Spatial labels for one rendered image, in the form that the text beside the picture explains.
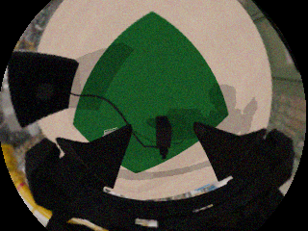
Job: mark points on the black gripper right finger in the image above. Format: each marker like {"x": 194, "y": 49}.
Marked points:
{"x": 225, "y": 150}

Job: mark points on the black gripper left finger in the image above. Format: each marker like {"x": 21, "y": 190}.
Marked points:
{"x": 102, "y": 157}

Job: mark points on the green circuit board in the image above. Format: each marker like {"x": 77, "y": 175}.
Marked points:
{"x": 150, "y": 70}

